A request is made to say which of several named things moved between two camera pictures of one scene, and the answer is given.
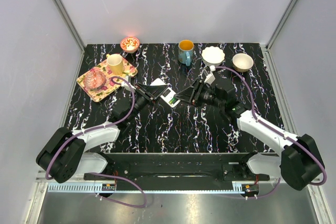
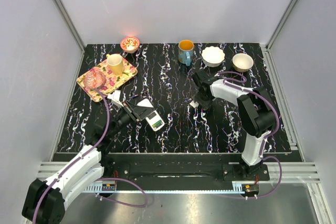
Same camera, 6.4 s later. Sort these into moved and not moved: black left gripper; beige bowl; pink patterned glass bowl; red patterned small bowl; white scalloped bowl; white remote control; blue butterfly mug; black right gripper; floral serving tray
Moved: black right gripper; black left gripper; white remote control
Not moved: floral serving tray; pink patterned glass bowl; red patterned small bowl; blue butterfly mug; beige bowl; white scalloped bowl
